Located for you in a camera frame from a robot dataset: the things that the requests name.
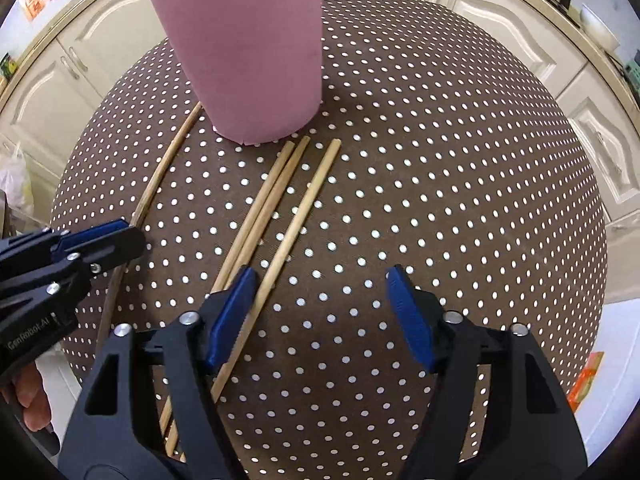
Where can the pink utensil holder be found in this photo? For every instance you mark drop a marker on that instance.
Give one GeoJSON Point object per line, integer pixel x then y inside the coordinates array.
{"type": "Point", "coordinates": [245, 60]}

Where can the orange wall sticker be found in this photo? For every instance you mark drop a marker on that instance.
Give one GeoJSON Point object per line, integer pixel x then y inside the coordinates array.
{"type": "Point", "coordinates": [33, 2]}

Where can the person's left hand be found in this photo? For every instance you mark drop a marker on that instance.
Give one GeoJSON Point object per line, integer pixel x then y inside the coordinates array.
{"type": "Point", "coordinates": [32, 400]}

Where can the long curved wooden stick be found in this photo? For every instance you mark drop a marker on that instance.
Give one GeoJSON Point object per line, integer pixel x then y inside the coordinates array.
{"type": "Point", "coordinates": [165, 165]}

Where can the brown polka dot tablecloth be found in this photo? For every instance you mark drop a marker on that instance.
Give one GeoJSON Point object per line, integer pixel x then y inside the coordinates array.
{"type": "Point", "coordinates": [400, 185]}

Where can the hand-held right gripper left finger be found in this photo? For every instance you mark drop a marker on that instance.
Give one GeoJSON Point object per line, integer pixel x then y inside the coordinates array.
{"type": "Point", "coordinates": [230, 320]}

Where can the cream kitchen cabinets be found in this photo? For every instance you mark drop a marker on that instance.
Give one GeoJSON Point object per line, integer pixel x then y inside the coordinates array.
{"type": "Point", "coordinates": [500, 20]}

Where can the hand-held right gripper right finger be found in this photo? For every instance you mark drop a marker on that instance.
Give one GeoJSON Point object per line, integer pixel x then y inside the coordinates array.
{"type": "Point", "coordinates": [412, 325]}

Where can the green packet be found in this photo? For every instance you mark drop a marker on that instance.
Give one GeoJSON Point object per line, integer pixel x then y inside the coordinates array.
{"type": "Point", "coordinates": [7, 66]}

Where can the white plastic bag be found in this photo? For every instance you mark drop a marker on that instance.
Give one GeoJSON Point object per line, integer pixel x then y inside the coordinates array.
{"type": "Point", "coordinates": [15, 175]}

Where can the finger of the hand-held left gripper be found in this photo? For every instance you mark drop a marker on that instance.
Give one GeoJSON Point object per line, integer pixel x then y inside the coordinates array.
{"type": "Point", "coordinates": [117, 247]}
{"type": "Point", "coordinates": [97, 232]}

